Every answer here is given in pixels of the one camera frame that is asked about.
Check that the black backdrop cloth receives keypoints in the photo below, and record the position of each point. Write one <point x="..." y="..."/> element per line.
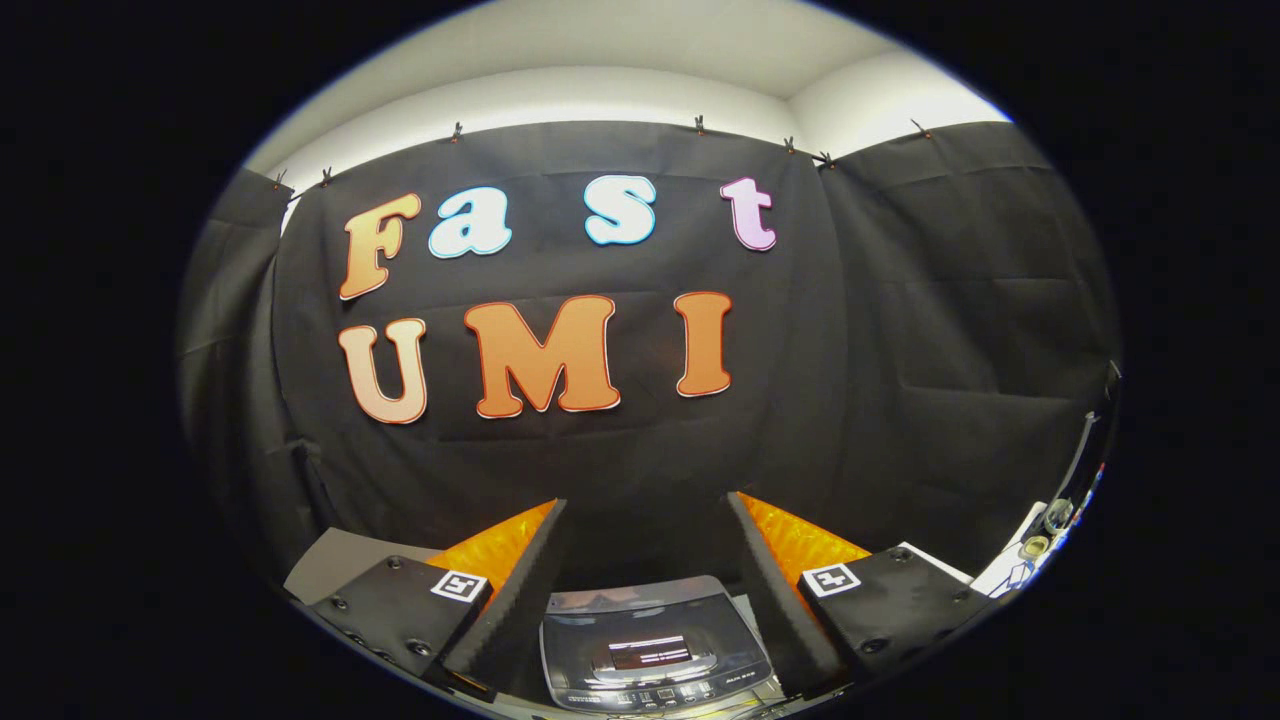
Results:
<point x="850" y="350"/>

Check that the grey platform board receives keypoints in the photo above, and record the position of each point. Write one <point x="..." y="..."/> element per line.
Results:
<point x="335" y="560"/>

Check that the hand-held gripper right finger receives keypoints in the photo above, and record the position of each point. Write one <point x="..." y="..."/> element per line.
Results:
<point x="785" y="620"/>

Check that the white board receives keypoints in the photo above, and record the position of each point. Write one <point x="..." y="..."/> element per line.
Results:
<point x="1000" y="575"/>

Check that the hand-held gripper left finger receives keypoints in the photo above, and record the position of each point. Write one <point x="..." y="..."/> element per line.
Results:
<point x="515" y="615"/>

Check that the row of black clips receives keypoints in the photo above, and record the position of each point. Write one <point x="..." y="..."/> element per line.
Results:
<point x="699" y="125"/>

